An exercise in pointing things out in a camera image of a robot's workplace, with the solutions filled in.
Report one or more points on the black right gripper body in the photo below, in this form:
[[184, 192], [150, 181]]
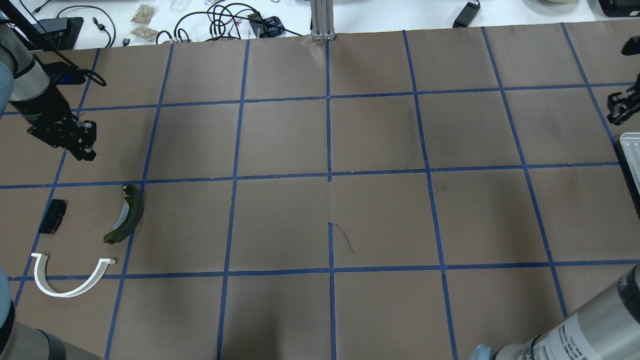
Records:
[[621, 106]]

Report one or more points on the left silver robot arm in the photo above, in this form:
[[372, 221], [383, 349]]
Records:
[[26, 86]]

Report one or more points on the black brake pad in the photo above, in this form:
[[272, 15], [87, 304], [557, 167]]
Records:
[[53, 216]]

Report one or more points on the black power adapter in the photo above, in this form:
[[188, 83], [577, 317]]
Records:
[[467, 14]]

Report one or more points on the green curved brake shoe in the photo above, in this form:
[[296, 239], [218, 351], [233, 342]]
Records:
[[129, 217]]

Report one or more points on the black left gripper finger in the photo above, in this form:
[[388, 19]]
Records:
[[84, 154]]

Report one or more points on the bag of small parts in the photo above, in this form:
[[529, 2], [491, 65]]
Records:
[[144, 33]]

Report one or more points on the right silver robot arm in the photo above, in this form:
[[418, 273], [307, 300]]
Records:
[[607, 326]]

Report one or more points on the white curved plastic bracket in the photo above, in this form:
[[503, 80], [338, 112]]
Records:
[[85, 283]]

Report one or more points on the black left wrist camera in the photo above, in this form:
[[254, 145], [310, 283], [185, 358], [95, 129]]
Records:
[[64, 74]]

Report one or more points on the aluminium frame post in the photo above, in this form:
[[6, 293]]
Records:
[[322, 20]]

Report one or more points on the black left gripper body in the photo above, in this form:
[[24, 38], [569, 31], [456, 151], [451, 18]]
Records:
[[41, 110]]

